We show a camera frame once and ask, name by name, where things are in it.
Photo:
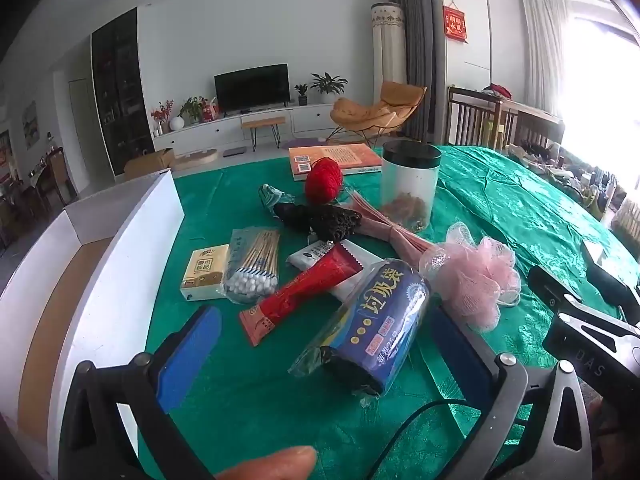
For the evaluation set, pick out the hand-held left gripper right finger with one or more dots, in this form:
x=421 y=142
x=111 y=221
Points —
x=460 y=345

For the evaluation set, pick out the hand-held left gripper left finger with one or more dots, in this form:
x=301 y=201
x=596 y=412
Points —
x=192 y=355

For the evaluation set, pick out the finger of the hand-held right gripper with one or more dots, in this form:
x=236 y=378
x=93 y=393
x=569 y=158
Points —
x=615 y=290
x=552 y=287

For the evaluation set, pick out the pink mesh bath pouf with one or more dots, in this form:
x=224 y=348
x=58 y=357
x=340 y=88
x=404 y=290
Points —
x=475 y=280

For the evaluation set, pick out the blue garbage bag roll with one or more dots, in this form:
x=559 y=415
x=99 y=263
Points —
x=380 y=320

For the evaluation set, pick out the person's right hand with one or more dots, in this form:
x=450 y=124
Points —
x=612 y=417

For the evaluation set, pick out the person's left hand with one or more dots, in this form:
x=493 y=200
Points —
x=272 y=464

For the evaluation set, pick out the small white box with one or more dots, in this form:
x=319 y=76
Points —
x=594 y=252

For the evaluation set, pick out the green patterned tablecloth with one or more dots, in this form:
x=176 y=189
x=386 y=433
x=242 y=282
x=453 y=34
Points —
x=240 y=400

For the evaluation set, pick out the yellow tissue pack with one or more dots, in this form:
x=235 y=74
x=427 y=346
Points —
x=202 y=272

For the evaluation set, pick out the cotton swab pack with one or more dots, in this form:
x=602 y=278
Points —
x=250 y=270

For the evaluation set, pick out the pile of assorted clutter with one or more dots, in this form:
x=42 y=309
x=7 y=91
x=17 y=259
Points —
x=590 y=185

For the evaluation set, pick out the red snack packet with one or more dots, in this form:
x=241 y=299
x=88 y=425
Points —
x=300 y=290

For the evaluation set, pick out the pink stick bundle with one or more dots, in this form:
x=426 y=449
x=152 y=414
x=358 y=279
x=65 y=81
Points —
x=395 y=235

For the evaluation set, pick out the white wet wipes pack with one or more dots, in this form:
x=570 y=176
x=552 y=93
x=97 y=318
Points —
x=310 y=257

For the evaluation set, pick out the clear jar with black lid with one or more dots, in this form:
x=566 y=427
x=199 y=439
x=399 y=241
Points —
x=407 y=180

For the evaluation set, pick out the dark textured cloth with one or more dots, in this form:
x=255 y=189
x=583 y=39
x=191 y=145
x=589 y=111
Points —
x=325 y=219

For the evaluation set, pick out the wooden slatted chair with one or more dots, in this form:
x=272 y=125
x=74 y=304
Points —
x=472 y=115

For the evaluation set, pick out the beige floor cushion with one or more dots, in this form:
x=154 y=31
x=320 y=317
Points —
x=195 y=158

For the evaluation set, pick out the cardboard box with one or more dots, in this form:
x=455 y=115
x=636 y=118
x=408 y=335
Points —
x=147 y=162

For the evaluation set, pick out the red cloth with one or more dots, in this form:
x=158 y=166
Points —
x=500 y=91

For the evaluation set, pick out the grey floor scale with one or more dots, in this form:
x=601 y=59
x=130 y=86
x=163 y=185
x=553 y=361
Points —
x=235 y=151

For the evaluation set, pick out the red yarn ball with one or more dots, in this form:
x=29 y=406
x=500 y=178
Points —
x=324 y=180

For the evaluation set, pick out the orange book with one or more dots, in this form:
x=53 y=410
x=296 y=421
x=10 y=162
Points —
x=345 y=156

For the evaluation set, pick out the white television cabinet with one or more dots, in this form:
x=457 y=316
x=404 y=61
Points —
x=210 y=132

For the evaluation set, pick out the brown wooden chair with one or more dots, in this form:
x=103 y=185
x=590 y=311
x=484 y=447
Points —
x=60 y=175

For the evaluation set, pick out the white round vase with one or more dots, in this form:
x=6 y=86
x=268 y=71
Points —
x=177 y=123

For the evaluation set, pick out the white sheer curtain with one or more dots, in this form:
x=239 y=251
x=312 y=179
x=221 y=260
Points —
x=545 y=50

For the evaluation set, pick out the red gift box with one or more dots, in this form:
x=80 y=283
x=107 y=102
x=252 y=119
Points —
x=211 y=112

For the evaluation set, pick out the wooden bench with metal legs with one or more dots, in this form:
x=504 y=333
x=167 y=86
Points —
x=262 y=121

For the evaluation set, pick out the orange lounge chair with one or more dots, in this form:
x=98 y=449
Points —
x=385 y=110

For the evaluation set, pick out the red flower arrangement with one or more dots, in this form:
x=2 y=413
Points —
x=161 y=112

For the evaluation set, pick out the bushy green potted plant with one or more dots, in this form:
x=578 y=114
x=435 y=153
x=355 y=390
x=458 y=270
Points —
x=192 y=109

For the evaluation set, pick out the white door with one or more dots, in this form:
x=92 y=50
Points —
x=85 y=130

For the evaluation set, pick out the dark glass display cabinet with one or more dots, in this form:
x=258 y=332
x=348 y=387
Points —
x=122 y=95

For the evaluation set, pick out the black television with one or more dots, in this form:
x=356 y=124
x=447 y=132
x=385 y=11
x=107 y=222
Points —
x=252 y=87

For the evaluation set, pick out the small green potted plant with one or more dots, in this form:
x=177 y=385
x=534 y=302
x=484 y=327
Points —
x=301 y=94

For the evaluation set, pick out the grey curtain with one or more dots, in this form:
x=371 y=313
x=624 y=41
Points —
x=420 y=35

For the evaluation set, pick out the white standing air conditioner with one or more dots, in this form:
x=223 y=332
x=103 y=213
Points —
x=387 y=50

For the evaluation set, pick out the large green potted plant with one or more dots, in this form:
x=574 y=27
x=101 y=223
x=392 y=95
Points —
x=327 y=85

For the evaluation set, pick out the framed wall picture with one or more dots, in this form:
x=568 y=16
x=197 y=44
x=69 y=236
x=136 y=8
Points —
x=31 y=125

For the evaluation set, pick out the red wall hanging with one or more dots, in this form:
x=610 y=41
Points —
x=455 y=22

